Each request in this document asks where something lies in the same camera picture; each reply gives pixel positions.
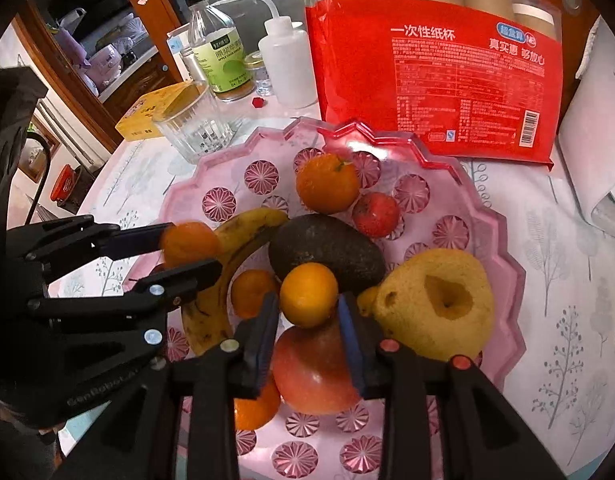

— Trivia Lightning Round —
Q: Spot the clear glass tumbler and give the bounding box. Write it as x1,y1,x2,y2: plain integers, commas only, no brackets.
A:
152,81,236,165

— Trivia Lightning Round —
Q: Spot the yellow cardboard box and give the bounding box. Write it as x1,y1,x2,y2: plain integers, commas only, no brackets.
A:
116,84,195,142

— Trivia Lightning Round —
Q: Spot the red lid container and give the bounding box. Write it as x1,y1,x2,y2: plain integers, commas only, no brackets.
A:
50,164,78,201

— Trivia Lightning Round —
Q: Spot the yellow pear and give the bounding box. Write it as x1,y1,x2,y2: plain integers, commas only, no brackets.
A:
370,248,495,362

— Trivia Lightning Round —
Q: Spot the red paper cup package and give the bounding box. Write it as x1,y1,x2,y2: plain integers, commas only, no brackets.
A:
304,0,563,171

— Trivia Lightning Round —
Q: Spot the pink glass fruit bowl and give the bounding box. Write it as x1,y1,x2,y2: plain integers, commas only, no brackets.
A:
160,117,525,480

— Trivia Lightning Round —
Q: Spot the wooden kitchen cabinet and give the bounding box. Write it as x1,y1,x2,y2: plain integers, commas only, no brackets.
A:
100,45,185,136

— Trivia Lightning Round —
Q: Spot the spotted yellow banana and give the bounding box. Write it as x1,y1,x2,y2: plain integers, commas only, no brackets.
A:
180,207,290,357

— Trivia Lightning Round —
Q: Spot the dark avocado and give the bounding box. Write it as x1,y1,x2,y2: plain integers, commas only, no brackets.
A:
268,214,387,295

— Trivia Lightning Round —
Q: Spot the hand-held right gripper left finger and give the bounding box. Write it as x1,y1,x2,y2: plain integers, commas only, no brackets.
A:
52,292,279,480

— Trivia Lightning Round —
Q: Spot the white and blue carton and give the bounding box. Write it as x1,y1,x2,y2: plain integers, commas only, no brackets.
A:
167,27,193,53

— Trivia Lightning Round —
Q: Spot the small clear jar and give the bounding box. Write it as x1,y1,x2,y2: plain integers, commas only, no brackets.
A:
244,52,273,97

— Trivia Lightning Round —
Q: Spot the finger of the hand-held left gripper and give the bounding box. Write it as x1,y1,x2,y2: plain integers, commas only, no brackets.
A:
7,215,173,261
27,259,223,321

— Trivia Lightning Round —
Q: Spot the small red fruit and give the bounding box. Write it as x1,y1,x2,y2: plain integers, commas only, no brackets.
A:
351,192,402,239

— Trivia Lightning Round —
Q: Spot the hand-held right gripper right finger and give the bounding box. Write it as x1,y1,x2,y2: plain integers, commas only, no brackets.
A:
339,294,568,480

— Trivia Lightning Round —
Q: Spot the small metal can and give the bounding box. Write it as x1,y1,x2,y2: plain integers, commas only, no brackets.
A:
180,47,208,83

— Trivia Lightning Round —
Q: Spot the white squeeze wash bottle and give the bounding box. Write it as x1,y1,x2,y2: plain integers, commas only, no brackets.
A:
207,0,318,109

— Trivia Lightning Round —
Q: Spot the green label glass bottle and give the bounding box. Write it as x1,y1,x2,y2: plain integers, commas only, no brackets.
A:
186,0,258,103

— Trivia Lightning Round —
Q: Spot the large orange mandarin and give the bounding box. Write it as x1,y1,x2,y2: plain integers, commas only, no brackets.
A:
296,152,361,215

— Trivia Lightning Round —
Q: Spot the red apple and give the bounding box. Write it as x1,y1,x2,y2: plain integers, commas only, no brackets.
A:
272,320,363,416

